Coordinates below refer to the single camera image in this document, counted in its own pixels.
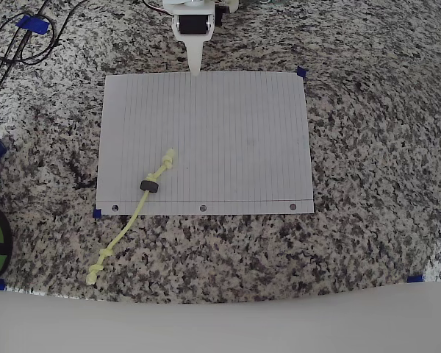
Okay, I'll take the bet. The yellow-green knotted rope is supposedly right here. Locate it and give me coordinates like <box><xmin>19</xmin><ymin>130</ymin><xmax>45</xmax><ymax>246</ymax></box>
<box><xmin>86</xmin><ymin>147</ymin><xmax>178</xmax><ymax>286</ymax></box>

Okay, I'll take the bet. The lined white paper sheet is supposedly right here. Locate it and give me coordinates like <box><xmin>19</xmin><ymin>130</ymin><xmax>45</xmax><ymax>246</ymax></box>
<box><xmin>95</xmin><ymin>71</ymin><xmax>315</xmax><ymax>216</ymax></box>

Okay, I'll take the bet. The red white servo wire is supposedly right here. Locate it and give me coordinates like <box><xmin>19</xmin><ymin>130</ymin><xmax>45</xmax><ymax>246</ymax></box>
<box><xmin>142</xmin><ymin>0</ymin><xmax>174</xmax><ymax>17</ymax></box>

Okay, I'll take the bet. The black coiled cable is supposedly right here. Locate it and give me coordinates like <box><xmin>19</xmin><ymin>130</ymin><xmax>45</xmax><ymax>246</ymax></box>
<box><xmin>0</xmin><ymin>0</ymin><xmax>88</xmax><ymax>67</ymax></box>

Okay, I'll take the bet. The black straight cable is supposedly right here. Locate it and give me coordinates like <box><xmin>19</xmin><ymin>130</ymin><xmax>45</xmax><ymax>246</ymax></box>
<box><xmin>0</xmin><ymin>0</ymin><xmax>51</xmax><ymax>113</ymax></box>

